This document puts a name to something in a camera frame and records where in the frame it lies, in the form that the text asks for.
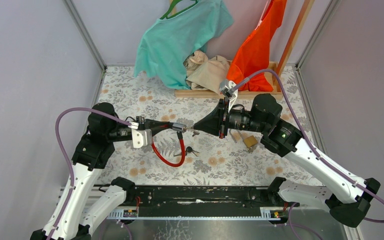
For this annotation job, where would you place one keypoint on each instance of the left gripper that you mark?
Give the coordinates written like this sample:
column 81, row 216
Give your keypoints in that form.
column 155, row 126

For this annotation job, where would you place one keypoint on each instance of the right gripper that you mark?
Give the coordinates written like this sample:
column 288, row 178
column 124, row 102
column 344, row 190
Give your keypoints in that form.
column 213, row 122

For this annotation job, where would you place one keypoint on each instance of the red cable lock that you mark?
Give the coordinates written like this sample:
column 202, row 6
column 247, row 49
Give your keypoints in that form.
column 170, row 149

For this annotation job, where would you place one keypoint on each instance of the black-headed key pair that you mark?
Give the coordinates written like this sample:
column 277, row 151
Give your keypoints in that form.
column 189, row 150

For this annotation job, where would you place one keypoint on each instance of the brass padlock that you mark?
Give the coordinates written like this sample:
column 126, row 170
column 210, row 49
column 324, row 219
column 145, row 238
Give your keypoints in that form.
column 249, row 141

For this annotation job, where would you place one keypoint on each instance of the small brass key pair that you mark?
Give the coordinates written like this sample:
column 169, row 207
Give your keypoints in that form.
column 192, row 130

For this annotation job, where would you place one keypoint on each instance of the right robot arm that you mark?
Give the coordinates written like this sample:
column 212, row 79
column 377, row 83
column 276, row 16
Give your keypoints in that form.
column 343, row 195

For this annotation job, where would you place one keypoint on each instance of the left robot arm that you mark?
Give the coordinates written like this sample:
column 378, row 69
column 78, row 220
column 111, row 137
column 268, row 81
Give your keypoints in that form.
column 70, row 219

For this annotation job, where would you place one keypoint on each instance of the beige cloth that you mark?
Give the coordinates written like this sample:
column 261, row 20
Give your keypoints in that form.
column 203, row 73

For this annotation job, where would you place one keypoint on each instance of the wooden rack base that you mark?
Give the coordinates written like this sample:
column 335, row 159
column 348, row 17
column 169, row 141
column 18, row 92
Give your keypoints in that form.
column 242, row 95

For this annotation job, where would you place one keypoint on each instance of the teal t-shirt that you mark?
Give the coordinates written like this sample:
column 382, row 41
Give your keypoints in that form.
column 165, row 46

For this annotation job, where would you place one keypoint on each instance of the orange t-shirt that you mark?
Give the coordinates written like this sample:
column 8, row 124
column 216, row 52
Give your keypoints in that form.
column 254, row 53

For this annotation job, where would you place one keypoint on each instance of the green hanger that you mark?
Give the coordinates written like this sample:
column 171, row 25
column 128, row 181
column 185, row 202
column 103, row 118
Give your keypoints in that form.
column 172, row 10

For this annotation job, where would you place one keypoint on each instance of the wooden rack pole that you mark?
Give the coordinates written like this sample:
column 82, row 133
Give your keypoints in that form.
column 295, row 33

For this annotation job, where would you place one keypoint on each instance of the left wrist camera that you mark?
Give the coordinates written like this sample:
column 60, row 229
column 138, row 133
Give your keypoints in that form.
column 141, row 138

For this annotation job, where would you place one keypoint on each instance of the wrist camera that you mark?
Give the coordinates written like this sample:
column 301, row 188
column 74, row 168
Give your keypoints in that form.
column 141, row 138
column 230, row 92

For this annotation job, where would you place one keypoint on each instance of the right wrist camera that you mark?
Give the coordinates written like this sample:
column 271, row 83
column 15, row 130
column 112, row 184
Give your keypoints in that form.
column 230, row 92

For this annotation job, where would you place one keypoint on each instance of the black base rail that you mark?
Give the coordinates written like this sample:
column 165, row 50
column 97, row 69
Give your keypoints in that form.
column 162, row 202

